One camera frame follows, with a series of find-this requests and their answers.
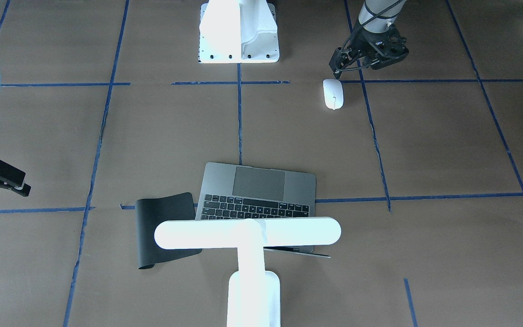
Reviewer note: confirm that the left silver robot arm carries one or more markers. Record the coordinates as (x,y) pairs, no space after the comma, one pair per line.
(376,16)

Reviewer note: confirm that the black mouse pad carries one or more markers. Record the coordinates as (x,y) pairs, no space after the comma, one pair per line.
(151,212)

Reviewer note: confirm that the grey laptop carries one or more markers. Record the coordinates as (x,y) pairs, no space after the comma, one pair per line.
(237,192)

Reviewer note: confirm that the white computer mouse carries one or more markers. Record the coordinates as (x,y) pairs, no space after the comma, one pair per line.
(332,93)

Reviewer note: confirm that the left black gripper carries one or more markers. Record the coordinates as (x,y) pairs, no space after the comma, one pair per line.
(365,47)

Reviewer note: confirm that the white desk lamp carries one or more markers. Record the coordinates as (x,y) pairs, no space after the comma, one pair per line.
(253,291)

